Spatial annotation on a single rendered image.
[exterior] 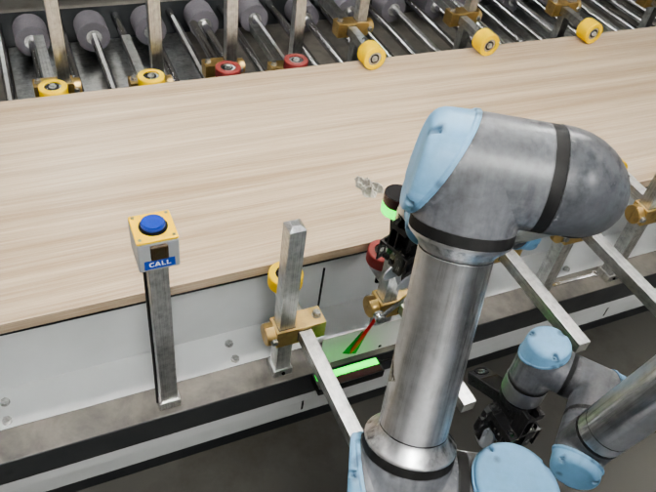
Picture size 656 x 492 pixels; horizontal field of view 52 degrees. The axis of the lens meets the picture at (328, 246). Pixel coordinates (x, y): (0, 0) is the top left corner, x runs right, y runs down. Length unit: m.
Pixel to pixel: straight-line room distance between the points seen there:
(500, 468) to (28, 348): 1.10
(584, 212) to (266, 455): 1.72
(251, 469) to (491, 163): 1.72
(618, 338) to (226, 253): 1.85
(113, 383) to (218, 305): 0.30
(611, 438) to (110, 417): 1.00
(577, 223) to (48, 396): 1.29
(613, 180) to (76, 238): 1.21
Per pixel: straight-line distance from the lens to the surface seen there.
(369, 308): 1.55
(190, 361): 1.71
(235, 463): 2.27
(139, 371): 1.71
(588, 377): 1.18
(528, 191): 0.69
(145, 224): 1.15
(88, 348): 1.68
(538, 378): 1.18
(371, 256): 1.59
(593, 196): 0.71
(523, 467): 0.91
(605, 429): 1.04
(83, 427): 1.55
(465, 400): 1.44
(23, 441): 1.56
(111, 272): 1.54
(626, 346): 2.96
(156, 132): 1.92
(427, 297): 0.74
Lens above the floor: 2.01
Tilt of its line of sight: 44 degrees down
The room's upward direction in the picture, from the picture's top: 9 degrees clockwise
